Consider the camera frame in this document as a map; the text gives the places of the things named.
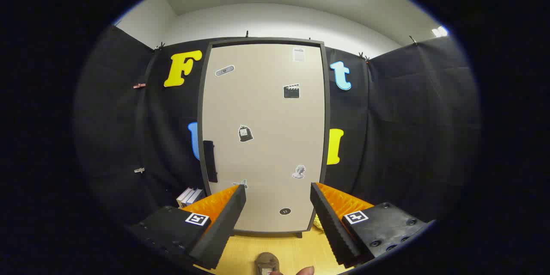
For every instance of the small ceiling light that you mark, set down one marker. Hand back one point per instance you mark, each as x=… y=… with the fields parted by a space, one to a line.
x=440 y=31

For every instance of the black backdrop cloth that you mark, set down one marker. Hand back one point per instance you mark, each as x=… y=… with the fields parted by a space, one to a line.
x=408 y=116

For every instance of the brown fuzzy shoe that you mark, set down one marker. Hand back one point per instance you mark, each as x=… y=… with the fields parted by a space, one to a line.
x=266 y=262

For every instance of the yellow textured object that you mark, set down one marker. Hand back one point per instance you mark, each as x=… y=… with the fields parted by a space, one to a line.
x=319 y=223

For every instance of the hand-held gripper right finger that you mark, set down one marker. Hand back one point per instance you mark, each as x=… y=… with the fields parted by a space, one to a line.
x=333 y=227

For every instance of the pink clip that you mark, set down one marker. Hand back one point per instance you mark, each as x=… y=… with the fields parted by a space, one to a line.
x=139 y=86

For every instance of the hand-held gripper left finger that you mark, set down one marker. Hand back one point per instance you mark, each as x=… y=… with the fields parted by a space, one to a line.
x=223 y=227

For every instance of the dark grey shoe cabinet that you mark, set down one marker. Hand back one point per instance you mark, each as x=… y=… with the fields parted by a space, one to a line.
x=200 y=116

